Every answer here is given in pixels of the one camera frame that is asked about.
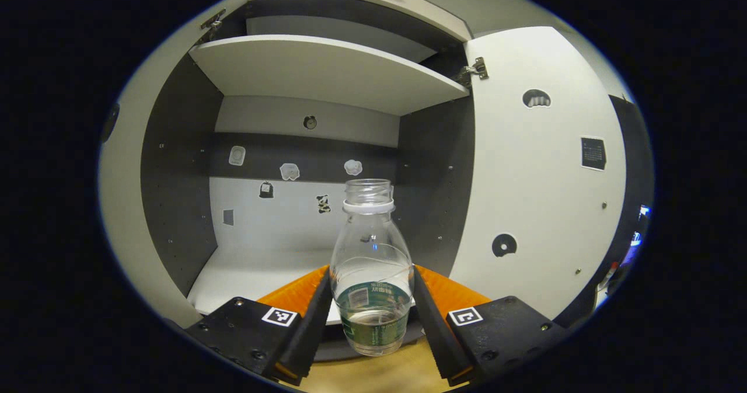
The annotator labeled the white grey cabinet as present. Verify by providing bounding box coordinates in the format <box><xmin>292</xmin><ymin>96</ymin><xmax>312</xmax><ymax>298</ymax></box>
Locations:
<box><xmin>140</xmin><ymin>0</ymin><xmax>476</xmax><ymax>363</ymax></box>

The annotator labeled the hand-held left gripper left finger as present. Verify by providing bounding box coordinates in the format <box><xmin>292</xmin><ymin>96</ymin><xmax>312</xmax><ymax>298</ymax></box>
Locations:
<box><xmin>184</xmin><ymin>265</ymin><xmax>332</xmax><ymax>387</ymax></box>

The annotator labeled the clear plastic bottle green label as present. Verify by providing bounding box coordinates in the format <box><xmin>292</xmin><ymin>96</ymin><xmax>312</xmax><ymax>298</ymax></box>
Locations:
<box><xmin>330</xmin><ymin>178</ymin><xmax>416</xmax><ymax>357</ymax></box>

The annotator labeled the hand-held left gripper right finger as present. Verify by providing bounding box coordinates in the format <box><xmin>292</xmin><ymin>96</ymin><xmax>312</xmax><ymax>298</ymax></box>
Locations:
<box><xmin>411</xmin><ymin>263</ymin><xmax>570</xmax><ymax>388</ymax></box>

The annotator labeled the white cabinet shelf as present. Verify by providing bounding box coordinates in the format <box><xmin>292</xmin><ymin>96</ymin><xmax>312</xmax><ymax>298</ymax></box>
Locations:
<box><xmin>189</xmin><ymin>34</ymin><xmax>470</xmax><ymax>117</ymax></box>

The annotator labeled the metal door hinge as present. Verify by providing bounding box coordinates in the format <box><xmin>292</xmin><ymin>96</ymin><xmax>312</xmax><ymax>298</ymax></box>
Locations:
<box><xmin>452</xmin><ymin>56</ymin><xmax>490</xmax><ymax>87</ymax></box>
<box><xmin>198</xmin><ymin>8</ymin><xmax>227</xmax><ymax>46</ymax></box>

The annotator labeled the white cabinet door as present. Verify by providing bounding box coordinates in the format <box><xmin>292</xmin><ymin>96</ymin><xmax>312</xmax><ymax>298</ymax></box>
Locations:
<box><xmin>98</xmin><ymin>0</ymin><xmax>252</xmax><ymax>329</ymax></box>
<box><xmin>449</xmin><ymin>26</ymin><xmax>628</xmax><ymax>322</ymax></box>

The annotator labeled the black backdrop cloth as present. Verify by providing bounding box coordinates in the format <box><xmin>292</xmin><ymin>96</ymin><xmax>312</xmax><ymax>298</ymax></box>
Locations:
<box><xmin>569</xmin><ymin>95</ymin><xmax>654</xmax><ymax>329</ymax></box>

